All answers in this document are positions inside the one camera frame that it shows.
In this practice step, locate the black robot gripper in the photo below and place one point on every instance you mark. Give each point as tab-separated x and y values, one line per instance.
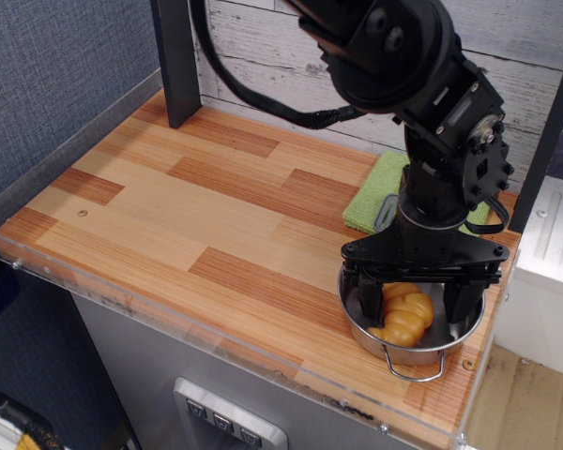
405	251

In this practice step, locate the orange toy croissant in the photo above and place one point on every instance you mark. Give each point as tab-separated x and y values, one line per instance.
407	313

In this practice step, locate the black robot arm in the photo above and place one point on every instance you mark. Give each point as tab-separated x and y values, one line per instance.
404	58

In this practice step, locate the stainless steel pot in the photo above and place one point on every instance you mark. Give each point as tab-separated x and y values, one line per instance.
426	361

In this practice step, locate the green cloth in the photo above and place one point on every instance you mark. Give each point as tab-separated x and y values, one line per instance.
383	180

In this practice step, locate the white metal side cabinet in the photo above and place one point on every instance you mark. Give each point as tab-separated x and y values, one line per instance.
530	320

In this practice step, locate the clear acrylic table guard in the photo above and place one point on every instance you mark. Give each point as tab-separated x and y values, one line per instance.
204	261

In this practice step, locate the silver button control panel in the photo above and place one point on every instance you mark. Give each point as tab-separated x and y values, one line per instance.
225	417

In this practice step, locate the green handled grey spatula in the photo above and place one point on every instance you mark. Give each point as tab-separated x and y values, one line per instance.
386	213

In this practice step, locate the dark grey right post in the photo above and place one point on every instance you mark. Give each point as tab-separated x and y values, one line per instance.
539	165

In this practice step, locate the dark grey post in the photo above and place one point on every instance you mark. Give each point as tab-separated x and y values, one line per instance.
539	165
171	19

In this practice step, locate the dark grey left post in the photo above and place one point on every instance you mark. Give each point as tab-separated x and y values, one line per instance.
171	19

